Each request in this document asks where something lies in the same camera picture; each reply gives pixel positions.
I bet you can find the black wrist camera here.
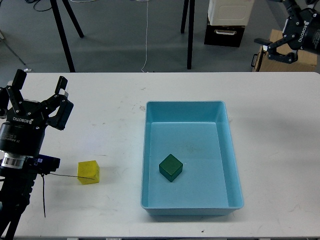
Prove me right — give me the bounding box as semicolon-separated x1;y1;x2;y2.
26;154;61;175

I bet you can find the black table leg pair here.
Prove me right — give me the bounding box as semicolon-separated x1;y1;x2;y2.
180;0;196;70
49;0;85;73

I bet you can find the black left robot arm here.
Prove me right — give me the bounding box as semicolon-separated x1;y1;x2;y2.
0;69;74;240

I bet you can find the yellow block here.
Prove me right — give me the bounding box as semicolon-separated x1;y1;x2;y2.
77;160;100;185

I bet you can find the wooden box with handles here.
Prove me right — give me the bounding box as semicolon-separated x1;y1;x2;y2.
254;30;320;72

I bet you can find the black table leg pair right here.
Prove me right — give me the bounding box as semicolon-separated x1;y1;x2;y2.
180;0;196;70

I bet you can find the black thin cable tie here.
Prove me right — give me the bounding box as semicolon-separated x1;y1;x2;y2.
49;173;95;180

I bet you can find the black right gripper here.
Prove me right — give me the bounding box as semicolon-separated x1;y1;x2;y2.
254;0;320;65

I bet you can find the black table leg pair left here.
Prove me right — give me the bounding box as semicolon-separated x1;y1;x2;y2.
49;0;85;73

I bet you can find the black drawer cabinet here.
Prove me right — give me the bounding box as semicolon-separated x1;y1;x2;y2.
204;20;246;48

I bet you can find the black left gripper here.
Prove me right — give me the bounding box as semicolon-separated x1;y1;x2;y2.
0;69;74;157

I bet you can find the light blue plastic bin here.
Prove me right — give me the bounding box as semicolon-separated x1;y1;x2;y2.
141;101;244;216

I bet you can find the green block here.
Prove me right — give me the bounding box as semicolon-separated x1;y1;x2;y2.
158;154;183;183

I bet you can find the white hanging cord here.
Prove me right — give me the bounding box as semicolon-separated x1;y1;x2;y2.
136;0;151;73

